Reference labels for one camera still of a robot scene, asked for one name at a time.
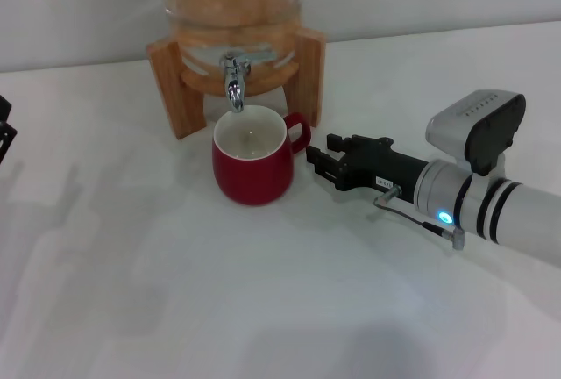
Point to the chrome faucet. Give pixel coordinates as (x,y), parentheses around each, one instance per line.
(234,85)

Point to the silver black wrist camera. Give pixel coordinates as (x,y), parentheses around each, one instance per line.
(477,124)

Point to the red ceramic cup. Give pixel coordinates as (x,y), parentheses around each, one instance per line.
(252,177)

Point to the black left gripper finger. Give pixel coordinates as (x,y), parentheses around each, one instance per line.
(4,108)
(6,138)

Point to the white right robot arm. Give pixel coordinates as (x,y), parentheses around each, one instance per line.
(517,216)

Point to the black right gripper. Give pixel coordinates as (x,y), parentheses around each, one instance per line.
(381,168)

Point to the wooden dispenser stand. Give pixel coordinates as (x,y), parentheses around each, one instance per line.
(171,89)

